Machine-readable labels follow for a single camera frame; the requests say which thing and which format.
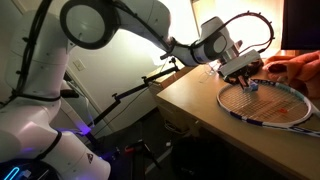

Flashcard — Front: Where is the white blue tennis racket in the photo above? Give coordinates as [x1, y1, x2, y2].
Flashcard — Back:
[216, 78, 320, 139]

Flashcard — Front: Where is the band-aid box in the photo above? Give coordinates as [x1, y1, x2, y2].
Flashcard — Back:
[243, 79, 260, 94]

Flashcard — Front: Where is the black monitor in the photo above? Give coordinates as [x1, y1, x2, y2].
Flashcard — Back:
[280, 0, 320, 52]

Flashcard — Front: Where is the black tripod red knob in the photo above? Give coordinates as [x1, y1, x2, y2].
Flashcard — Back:
[124, 137, 162, 180]

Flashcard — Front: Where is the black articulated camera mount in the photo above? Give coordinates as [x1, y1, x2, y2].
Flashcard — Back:
[87, 57, 181, 128]

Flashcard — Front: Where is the black cable loop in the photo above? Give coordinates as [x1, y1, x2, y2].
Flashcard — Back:
[192, 10, 276, 65]

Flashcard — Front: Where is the orange cloth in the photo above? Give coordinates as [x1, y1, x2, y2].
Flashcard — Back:
[262, 50, 320, 100]

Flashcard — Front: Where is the white wall switch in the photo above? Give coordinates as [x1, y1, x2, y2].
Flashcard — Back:
[72, 58, 87, 72]

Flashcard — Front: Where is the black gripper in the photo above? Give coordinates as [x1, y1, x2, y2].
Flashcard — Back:
[223, 63, 260, 91]

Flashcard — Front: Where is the light wooden side cabinet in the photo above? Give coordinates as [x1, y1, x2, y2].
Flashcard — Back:
[147, 63, 202, 135]

